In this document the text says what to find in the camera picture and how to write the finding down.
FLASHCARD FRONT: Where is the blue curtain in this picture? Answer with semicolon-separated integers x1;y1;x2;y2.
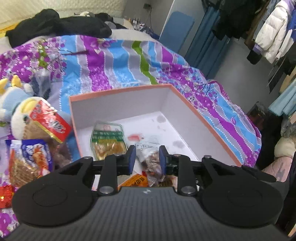
185;6;230;79

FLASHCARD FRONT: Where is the pink cardboard box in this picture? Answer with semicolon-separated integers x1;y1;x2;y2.
69;85;241;166

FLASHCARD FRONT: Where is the shiny red snack packet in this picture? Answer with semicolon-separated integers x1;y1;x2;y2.
0;185;14;209

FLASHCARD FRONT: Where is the white blue plush toy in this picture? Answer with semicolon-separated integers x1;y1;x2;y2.
1;75;48;140

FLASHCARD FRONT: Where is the colourful floral bedsheet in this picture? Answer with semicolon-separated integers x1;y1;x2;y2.
0;34;262;237

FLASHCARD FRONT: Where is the green yellow snack packet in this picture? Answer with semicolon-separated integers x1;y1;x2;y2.
90;121;127;161

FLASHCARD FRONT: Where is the white-top brown snack packet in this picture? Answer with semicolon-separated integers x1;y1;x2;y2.
135;142;165;187

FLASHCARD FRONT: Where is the cream quilted headboard cushion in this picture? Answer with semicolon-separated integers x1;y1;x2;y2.
0;0;128;31

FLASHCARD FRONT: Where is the black clothing pile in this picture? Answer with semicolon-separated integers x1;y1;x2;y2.
4;8;113;48

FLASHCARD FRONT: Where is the blue white snack bag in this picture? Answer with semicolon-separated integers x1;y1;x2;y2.
6;139;54;188

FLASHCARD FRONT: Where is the orange snack packet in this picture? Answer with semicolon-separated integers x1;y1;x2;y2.
118;174;149;189

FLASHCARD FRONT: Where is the white puffer jacket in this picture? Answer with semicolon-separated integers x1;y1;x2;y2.
253;1;295;64

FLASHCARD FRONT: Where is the red-top brown snack packet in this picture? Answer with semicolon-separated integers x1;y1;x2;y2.
21;97;72;169

